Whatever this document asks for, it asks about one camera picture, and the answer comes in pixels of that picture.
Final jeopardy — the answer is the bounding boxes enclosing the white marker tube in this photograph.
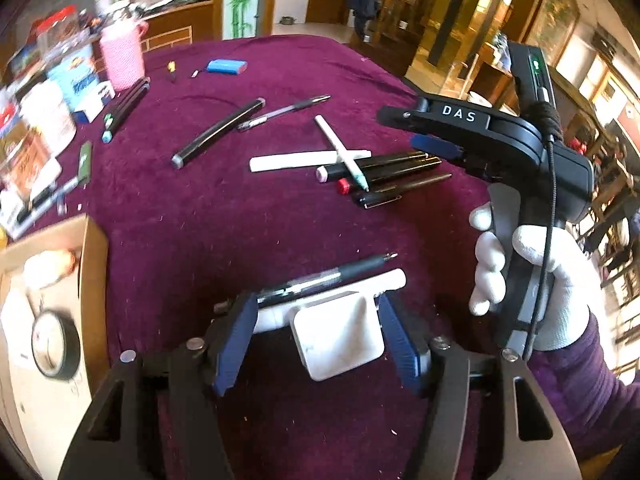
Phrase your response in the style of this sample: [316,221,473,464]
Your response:
[253,268,407,334]

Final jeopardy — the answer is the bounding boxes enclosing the black gel pen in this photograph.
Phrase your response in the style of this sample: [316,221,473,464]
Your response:
[257,252,398,308]

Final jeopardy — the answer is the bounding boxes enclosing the white square adapter block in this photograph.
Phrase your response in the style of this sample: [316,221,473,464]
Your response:
[290,292,385,382]

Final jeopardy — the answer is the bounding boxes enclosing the clear black ballpoint pen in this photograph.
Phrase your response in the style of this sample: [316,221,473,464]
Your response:
[236,94,331,131]

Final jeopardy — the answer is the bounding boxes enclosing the purple sleeved right forearm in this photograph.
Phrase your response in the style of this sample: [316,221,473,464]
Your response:
[528,316,639,479]

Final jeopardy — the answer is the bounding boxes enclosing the white gloved right hand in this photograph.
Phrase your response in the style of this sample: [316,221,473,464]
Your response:
[467,201,608,352]

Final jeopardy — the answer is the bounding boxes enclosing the thin black pen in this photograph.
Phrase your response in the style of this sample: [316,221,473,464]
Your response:
[352,174,452,209]

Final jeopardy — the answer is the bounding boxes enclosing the thin white pen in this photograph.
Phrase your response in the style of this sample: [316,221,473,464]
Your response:
[314,115,370,192]

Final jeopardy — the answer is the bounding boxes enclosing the black marker red cap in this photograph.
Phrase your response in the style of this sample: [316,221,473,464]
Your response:
[336,157,442,195]

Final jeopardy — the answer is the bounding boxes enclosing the black marker pink cap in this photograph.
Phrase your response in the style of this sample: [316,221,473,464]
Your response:
[316,151,428,183]

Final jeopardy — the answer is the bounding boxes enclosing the purple velvet tablecloth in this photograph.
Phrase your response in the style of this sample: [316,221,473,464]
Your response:
[19,34,507,480]

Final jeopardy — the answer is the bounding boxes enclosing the black tape roll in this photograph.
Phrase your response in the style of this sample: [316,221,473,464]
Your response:
[30,310,81,382]

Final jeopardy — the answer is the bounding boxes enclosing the cardboard box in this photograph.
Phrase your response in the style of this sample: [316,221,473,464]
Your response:
[1,214,110,479]

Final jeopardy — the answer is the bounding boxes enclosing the long black capped pen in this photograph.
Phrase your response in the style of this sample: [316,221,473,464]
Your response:
[171,98,266,169]

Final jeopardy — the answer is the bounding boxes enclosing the blue lighter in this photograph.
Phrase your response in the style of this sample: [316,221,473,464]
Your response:
[206,58,248,75]

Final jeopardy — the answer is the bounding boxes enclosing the green marker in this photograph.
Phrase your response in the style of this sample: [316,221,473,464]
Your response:
[77,141,92,185]

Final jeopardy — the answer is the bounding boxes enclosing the silver grey pen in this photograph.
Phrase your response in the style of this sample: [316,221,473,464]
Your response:
[10,176,82,240]

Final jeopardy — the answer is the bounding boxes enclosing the black markers pair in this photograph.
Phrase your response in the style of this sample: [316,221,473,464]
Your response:
[101,76,151,144]

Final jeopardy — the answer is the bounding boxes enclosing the small yellow black pen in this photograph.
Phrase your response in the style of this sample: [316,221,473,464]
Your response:
[167,61,177,82]

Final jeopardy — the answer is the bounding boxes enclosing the blue white tissue pack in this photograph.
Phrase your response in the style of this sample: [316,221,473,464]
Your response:
[47,55,115,124]

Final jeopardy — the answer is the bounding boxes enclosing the pink knitted cup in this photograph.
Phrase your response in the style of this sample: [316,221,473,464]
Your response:
[100,18,149,91]

